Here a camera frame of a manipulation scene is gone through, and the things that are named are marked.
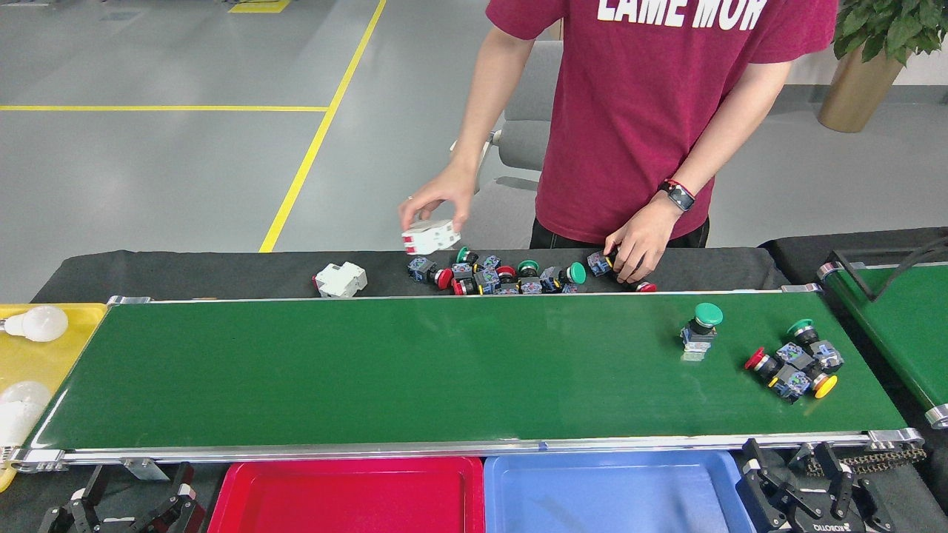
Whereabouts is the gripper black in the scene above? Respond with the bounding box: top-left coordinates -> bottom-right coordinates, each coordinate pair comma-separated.
741,438 -> 898,533

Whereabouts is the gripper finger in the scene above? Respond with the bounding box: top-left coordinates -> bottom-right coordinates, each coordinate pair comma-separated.
37,464 -> 112,533
127,463 -> 208,533

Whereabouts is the white circuit breaker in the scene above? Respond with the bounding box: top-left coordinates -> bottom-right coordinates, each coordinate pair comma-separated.
402,219 -> 461,255
313,262 -> 367,298

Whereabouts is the yellow plastic tray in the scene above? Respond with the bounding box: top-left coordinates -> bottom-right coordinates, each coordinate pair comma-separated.
0,302 -> 110,493

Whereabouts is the red plastic tray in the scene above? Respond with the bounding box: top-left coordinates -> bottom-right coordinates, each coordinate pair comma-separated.
207,456 -> 486,533

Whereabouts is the short green conveyor belt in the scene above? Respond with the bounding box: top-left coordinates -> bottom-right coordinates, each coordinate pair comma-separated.
817,261 -> 948,430

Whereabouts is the blue plastic tray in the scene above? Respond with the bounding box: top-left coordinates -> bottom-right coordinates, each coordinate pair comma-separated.
484,449 -> 758,533

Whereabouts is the long green conveyor belt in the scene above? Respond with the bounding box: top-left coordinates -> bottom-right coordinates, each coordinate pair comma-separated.
7,285 -> 927,475

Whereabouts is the person's left hand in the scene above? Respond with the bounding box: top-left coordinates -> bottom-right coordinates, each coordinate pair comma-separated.
604,194 -> 684,286

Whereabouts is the person's right hand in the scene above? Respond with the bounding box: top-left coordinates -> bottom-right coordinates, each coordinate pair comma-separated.
400,164 -> 476,234

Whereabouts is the white light bulb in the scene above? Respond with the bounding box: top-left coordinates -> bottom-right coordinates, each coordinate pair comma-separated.
0,381 -> 54,463
0,306 -> 69,343

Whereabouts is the black smartwatch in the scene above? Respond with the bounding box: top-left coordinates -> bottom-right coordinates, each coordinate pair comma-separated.
658,181 -> 697,212

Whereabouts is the potted green plant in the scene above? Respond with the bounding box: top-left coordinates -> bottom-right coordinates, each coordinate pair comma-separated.
817,0 -> 948,134

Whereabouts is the person in red shirt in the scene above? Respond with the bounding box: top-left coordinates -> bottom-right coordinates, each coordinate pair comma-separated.
400,0 -> 841,286

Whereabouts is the grey office chair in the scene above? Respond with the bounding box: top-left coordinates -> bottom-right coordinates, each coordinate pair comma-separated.
450,41 -> 564,195

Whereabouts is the black drive chain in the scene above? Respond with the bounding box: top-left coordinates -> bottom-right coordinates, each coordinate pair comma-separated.
804,448 -> 928,477

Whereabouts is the black bracket with cables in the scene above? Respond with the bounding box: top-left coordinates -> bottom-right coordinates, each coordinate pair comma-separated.
837,235 -> 948,302

